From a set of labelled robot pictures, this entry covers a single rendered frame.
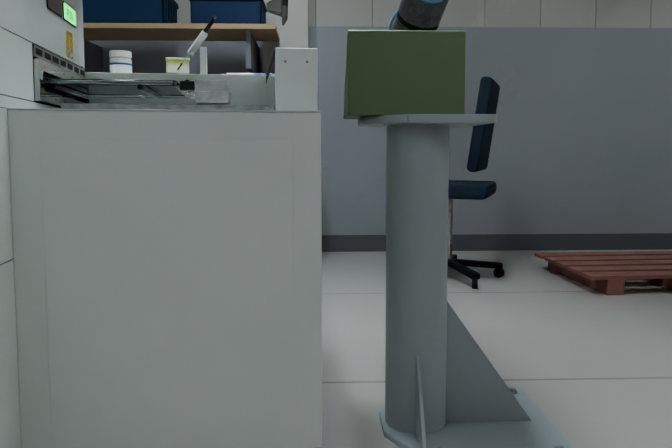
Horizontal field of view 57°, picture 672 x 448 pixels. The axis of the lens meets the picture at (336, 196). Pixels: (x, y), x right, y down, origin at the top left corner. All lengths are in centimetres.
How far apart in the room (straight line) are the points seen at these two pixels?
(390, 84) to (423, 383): 75
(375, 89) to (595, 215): 354
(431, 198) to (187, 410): 74
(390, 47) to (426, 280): 58
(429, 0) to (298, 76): 42
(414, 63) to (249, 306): 68
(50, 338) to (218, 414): 38
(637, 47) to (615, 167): 87
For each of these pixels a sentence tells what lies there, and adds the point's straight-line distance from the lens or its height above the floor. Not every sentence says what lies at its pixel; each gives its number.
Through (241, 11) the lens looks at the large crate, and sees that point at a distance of 387.
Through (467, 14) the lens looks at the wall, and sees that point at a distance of 464.
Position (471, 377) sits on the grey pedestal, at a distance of 174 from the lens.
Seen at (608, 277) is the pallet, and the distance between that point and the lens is 341.
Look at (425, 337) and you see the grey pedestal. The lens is 160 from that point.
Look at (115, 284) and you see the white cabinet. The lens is 136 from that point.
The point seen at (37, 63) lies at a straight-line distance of 155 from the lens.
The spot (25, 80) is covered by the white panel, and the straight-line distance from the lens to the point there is 150.
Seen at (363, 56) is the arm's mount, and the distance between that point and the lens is 150.
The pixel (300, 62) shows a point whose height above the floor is 93.
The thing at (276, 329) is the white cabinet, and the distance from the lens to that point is 136.
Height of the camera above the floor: 74
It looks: 4 degrees down
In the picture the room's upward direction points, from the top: straight up
